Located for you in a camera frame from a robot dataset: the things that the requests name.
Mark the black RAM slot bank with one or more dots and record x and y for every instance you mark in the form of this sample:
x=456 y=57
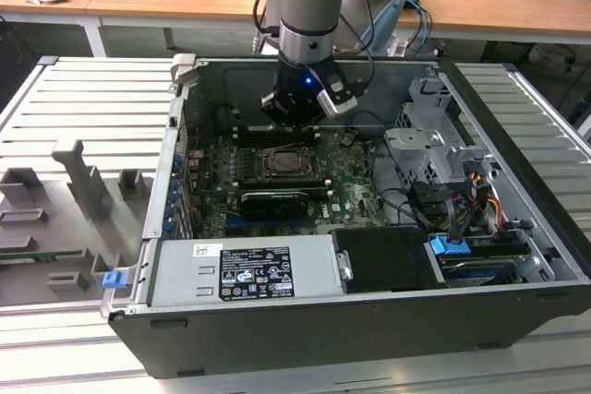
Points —
x=258 y=138
x=281 y=184

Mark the CPU socket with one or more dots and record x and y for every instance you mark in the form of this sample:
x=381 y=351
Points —
x=264 y=177

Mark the black graphics card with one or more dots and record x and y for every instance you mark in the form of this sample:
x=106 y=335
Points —
x=272 y=205

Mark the green motherboard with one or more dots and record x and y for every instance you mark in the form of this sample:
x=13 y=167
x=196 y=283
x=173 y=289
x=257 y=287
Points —
x=351 y=200

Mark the silver metal disk bay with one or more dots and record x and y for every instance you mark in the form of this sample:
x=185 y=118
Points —
x=415 y=149

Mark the black plastic shroud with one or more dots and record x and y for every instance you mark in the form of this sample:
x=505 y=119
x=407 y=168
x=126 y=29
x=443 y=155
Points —
x=383 y=260

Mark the grey power supply unit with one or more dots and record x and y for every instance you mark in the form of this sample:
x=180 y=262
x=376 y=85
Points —
x=184 y=274

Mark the hard disk in blue carrier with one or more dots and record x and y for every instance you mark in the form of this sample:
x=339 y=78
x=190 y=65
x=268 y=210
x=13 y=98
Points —
x=448 y=246

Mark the black open PC case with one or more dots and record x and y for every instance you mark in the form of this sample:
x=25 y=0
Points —
x=323 y=338

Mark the grey parts rack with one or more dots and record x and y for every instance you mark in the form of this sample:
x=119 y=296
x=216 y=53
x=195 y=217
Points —
x=60 y=209

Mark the blue case latch clip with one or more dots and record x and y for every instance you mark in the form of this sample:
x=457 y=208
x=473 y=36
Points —
x=113 y=279

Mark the green RAM stick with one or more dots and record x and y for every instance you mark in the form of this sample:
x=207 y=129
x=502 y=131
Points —
x=46 y=255

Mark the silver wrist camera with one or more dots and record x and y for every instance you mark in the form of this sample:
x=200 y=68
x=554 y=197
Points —
x=334 y=105

